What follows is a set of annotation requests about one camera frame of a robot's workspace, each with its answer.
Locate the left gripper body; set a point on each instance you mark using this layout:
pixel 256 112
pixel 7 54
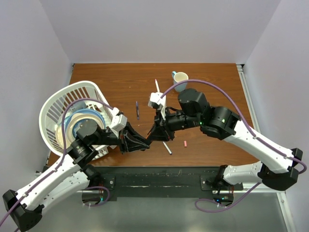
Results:
pixel 112 139

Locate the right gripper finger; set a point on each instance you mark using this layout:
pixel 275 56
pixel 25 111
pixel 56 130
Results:
pixel 157 121
pixel 160 134

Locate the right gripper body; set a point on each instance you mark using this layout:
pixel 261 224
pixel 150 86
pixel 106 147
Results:
pixel 174 122

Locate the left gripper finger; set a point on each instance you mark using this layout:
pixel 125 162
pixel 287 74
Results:
pixel 132 146
pixel 135 134

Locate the purple pen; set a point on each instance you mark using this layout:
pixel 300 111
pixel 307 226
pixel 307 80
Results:
pixel 137 110

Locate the black orange highlighter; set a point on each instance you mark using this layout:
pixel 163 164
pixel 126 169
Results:
pixel 148 141

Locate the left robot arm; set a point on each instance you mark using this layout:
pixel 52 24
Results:
pixel 72 172

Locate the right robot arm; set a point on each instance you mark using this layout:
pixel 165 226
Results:
pixel 276 164

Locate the white purple-tip pen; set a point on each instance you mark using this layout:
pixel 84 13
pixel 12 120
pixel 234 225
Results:
pixel 167 148

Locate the white pink-tip pen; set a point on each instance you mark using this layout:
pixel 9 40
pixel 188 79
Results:
pixel 157 85

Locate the light blue mug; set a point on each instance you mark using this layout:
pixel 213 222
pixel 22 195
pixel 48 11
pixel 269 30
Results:
pixel 178 77

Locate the stacked plates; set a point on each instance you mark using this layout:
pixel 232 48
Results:
pixel 73 123

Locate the white laundry basket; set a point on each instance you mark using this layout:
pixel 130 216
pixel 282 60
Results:
pixel 77 96

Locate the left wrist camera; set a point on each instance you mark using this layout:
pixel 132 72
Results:
pixel 119 121

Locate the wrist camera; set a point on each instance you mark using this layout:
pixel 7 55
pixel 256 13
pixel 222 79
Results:
pixel 158 101
pixel 119 121

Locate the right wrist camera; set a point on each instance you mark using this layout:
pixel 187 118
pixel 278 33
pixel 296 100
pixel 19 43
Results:
pixel 158 101

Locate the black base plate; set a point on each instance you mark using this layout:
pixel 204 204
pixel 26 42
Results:
pixel 151 182

